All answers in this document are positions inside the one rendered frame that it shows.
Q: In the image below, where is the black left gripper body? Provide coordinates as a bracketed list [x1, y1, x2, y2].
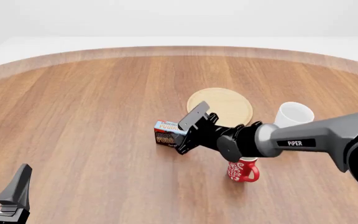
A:
[0, 204, 31, 224]

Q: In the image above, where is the chocolate pudding box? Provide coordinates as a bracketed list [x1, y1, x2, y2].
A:
[153, 119, 188, 149]

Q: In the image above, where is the red mug with white pattern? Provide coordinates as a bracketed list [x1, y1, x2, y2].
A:
[227, 156, 260, 184]

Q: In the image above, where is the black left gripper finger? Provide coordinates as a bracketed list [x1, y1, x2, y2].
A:
[0, 163, 33, 211]

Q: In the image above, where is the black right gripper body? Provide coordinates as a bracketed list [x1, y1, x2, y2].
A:
[174, 112, 220, 156]

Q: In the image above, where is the round wooden plate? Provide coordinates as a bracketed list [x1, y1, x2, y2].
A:
[186, 87, 254, 128]

